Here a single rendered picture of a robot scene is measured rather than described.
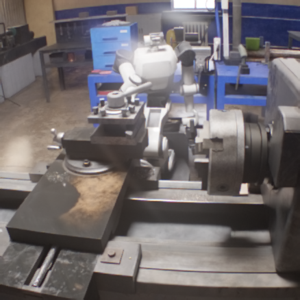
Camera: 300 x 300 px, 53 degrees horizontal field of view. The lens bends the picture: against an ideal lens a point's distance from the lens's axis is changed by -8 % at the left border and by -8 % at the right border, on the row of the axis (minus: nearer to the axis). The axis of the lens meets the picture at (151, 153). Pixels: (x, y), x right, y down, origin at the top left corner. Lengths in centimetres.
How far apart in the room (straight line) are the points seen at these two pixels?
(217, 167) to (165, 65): 136
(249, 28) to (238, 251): 727
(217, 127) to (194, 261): 39
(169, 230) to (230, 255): 32
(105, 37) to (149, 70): 87
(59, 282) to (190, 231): 54
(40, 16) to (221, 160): 818
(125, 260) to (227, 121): 47
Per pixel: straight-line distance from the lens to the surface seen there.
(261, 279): 95
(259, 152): 88
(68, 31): 540
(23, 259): 100
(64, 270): 93
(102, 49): 294
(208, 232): 122
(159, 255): 98
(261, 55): 409
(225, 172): 85
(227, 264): 96
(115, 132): 116
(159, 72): 214
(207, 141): 84
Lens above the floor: 155
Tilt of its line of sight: 29 degrees down
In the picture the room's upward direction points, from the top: 3 degrees counter-clockwise
